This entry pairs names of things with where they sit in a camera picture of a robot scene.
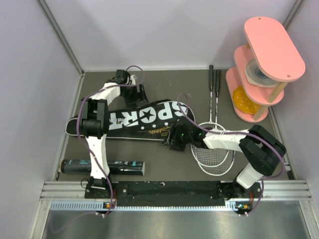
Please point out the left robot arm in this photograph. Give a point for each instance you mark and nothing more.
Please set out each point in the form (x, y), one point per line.
(92, 126)

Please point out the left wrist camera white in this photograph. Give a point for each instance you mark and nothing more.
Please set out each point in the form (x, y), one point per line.
(132, 80)

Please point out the white badminton racket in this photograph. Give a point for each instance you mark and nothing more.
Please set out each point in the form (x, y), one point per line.
(214, 162)
(212, 139)

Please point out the black shuttlecock tube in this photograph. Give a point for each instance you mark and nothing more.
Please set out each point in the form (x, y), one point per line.
(83, 166)

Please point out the pink three-tier shelf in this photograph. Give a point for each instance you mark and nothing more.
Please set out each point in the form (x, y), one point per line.
(277, 57)

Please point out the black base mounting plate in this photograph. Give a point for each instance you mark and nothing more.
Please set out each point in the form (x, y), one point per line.
(180, 193)

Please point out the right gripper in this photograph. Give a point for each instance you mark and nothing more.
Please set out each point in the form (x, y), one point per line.
(174, 130)

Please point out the yellow dotted plate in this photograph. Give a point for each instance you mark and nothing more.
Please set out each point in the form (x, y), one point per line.
(243, 102)

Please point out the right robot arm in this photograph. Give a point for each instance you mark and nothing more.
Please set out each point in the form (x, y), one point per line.
(262, 151)

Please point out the black sport racket bag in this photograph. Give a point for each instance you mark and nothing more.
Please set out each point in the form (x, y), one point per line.
(149, 122)

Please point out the aluminium frame rail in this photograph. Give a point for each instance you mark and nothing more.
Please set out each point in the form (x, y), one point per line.
(71, 196)

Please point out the tape roll on shelf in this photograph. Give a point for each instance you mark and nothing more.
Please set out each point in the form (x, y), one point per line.
(256, 77)

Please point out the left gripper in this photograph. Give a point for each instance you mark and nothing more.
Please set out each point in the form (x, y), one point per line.
(140, 96)

